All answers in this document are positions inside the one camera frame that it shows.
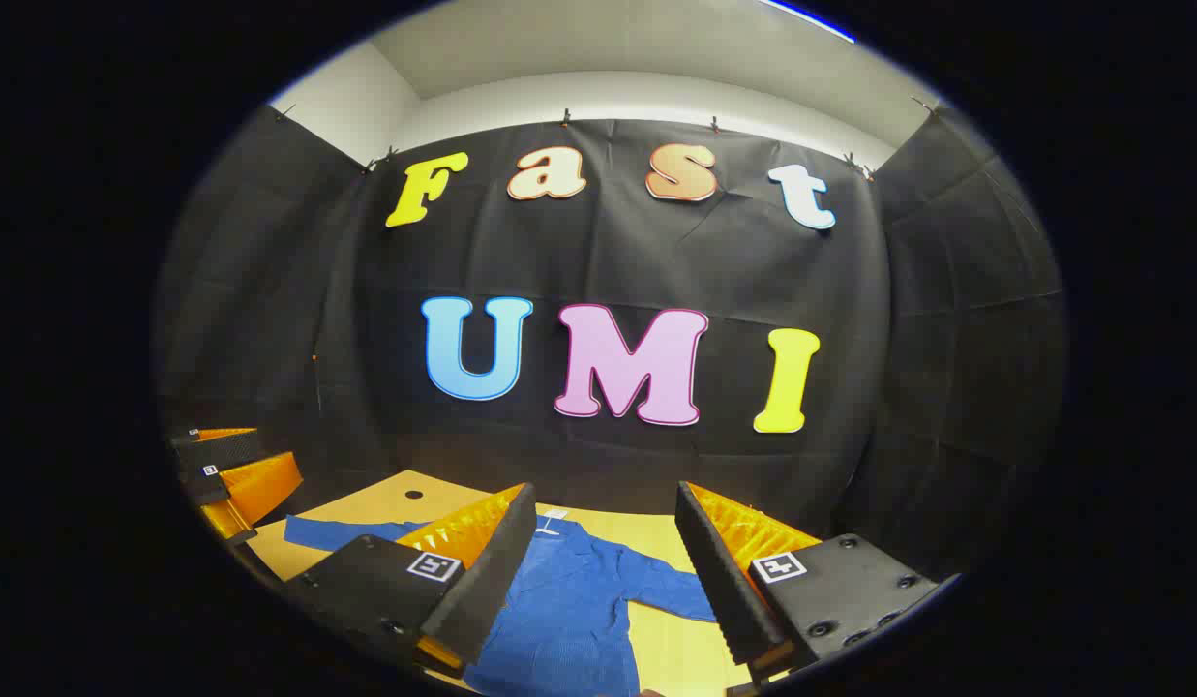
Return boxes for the blue button shirt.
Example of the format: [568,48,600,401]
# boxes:
[284,513,720,697]

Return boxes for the black backdrop cloth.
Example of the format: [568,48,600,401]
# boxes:
[153,102,1068,582]

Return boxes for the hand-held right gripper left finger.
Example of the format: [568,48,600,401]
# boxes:
[286,482,538,677]

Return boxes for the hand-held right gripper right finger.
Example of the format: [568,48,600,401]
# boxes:
[675,481,938,693]

